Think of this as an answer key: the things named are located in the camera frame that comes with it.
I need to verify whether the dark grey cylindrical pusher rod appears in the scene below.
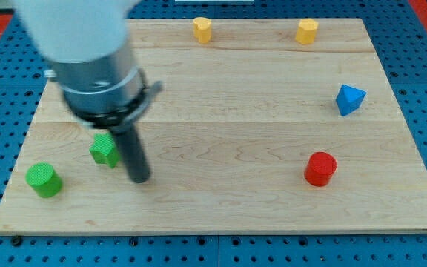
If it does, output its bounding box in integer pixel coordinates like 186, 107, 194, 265
110, 125, 150, 183

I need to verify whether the green star block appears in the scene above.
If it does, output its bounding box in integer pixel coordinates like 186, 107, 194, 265
89, 133, 120, 168

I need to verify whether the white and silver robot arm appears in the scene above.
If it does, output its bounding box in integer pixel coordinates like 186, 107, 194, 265
12, 0, 162, 183

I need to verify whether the green cylinder block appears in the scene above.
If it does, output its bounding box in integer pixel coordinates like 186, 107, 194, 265
25, 162, 63, 198

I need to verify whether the light wooden board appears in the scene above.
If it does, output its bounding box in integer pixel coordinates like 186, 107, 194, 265
0, 19, 427, 236

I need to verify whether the yellow heart block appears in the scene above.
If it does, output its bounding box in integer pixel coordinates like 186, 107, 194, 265
193, 17, 212, 44

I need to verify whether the red cylinder block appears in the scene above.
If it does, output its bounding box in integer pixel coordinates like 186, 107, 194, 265
304, 151, 337, 187

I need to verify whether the yellow hexagon block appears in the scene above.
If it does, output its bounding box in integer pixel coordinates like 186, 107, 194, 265
295, 19, 319, 45

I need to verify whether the blue triangular block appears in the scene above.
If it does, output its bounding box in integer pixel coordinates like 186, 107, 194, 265
336, 85, 366, 116

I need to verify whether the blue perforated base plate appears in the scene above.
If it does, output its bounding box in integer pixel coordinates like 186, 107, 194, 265
0, 0, 427, 266

